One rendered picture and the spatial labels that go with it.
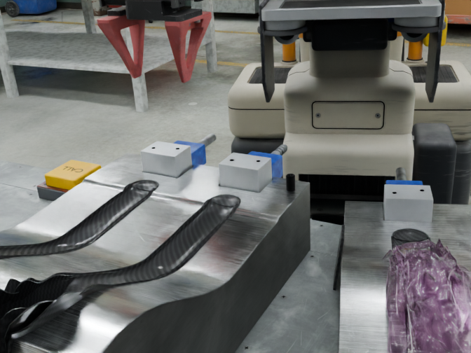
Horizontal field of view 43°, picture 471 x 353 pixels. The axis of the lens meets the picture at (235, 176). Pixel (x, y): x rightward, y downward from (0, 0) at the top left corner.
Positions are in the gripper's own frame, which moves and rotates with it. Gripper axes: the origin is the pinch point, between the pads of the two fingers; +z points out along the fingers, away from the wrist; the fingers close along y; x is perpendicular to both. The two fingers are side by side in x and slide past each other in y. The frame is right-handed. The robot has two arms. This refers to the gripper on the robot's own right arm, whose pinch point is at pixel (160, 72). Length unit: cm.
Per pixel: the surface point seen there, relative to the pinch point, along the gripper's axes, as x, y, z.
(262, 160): 0.1, 12.7, 9.3
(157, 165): -2.3, -0.3, 10.9
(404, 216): 3.2, 28.1, 14.9
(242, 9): 515, -255, 80
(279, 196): -2.6, 15.8, 12.1
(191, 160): 1.3, 2.4, 11.3
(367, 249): -4.1, 26.2, 15.6
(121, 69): 237, -199, 72
